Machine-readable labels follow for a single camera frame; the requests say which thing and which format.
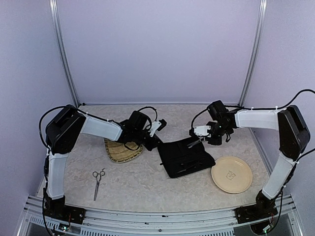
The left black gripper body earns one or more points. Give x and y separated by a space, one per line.
139 136

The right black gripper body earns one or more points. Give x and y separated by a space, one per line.
220 130

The silver thinning scissors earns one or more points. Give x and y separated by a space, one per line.
194 143

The black zippered tool case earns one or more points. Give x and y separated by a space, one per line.
179 160

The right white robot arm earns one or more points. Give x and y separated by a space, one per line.
281 132

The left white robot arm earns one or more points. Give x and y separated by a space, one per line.
64 129

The woven bamboo tray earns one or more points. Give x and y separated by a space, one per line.
121 153

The beige round plate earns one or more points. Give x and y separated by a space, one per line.
231 174

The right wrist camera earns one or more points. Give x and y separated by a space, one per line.
201 131

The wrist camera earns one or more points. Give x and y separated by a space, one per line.
201 131
157 126

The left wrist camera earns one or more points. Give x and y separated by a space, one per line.
157 126

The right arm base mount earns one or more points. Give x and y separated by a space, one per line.
262 208

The front aluminium rail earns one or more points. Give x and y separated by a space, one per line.
218 222

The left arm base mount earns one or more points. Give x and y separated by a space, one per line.
57 209

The right aluminium frame post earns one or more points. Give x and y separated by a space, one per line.
255 50

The aluminium frame post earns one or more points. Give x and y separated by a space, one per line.
62 51
255 50

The left aluminium frame post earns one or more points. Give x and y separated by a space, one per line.
62 51

